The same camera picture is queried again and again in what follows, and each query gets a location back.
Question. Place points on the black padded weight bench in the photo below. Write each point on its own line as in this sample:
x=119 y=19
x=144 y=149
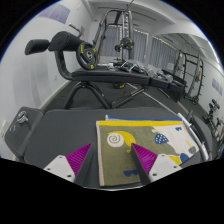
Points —
x=60 y=133

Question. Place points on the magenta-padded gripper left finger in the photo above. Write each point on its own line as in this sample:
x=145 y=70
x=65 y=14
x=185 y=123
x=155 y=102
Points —
x=79 y=160

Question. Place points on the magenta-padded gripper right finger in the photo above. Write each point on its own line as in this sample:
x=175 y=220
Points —
x=146 y=159

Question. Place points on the grey window curtain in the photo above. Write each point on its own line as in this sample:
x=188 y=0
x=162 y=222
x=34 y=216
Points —
x=163 y=53
x=140 y=45

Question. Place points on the group of dumbbells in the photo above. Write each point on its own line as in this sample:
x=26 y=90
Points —
x=146 y=70

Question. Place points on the black exercise machine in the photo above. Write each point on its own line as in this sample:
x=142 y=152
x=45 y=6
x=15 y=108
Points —
x=213 y=111

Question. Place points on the small purple wall poster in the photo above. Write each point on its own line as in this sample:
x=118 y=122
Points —
x=217 y=86

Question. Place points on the black power rack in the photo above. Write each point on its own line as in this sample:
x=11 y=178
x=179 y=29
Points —
x=196 y=76

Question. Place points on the large purple wall poster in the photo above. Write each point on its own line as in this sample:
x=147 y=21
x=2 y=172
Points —
x=55 y=12

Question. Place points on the patterned olive yellow towel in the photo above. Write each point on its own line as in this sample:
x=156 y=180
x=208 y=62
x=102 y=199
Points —
x=116 y=156

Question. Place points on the black bench with roller pads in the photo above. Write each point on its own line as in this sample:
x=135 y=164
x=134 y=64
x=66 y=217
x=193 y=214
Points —
x=110 y=76

